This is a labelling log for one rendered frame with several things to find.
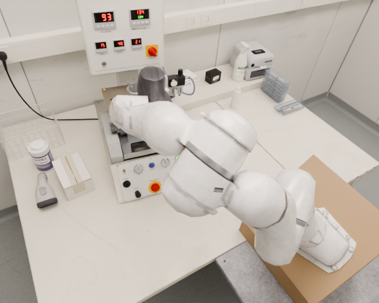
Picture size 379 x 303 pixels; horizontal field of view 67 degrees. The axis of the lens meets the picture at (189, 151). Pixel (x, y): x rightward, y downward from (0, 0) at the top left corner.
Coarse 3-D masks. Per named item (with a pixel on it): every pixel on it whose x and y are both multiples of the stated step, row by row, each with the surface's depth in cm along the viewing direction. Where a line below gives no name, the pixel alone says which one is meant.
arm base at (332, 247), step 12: (324, 216) 94; (324, 228) 89; (336, 228) 93; (312, 240) 88; (324, 240) 89; (336, 240) 90; (348, 240) 94; (300, 252) 100; (312, 252) 91; (324, 252) 90; (336, 252) 90; (348, 252) 93; (324, 264) 95; (336, 264) 93
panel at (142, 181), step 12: (156, 156) 125; (168, 156) 127; (120, 168) 121; (132, 168) 123; (144, 168) 125; (156, 168) 127; (168, 168) 129; (120, 180) 123; (132, 180) 125; (144, 180) 127; (156, 180) 129; (132, 192) 127; (144, 192) 129; (156, 192) 131
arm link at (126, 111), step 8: (120, 96) 84; (128, 96) 85; (136, 96) 85; (144, 96) 86; (112, 104) 82; (120, 104) 79; (128, 104) 82; (136, 104) 83; (144, 104) 67; (152, 104) 63; (112, 112) 82; (120, 112) 71; (128, 112) 68; (136, 112) 66; (144, 112) 63; (112, 120) 84; (120, 120) 72; (128, 120) 67; (136, 120) 65; (128, 128) 68; (136, 128) 66; (136, 136) 69
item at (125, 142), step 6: (120, 138) 124; (126, 138) 125; (132, 138) 123; (138, 138) 124; (120, 144) 122; (126, 144) 122; (126, 150) 120; (138, 150) 120; (144, 150) 121; (150, 150) 122; (126, 156) 119; (132, 156) 121
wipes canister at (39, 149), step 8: (32, 144) 128; (40, 144) 129; (48, 144) 132; (32, 152) 127; (40, 152) 127; (48, 152) 131; (40, 160) 130; (48, 160) 133; (40, 168) 134; (48, 168) 135
